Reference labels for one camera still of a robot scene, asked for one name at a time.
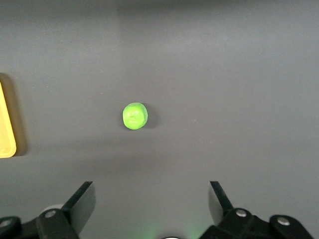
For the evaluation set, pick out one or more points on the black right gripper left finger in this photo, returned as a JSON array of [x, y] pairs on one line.
[[64, 219]]

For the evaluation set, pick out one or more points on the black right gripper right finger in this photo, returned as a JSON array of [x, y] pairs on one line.
[[239, 221]]

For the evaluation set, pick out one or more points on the green apple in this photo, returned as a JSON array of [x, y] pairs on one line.
[[135, 116]]

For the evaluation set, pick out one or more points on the yellow plastic tray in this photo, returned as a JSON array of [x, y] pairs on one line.
[[6, 129]]

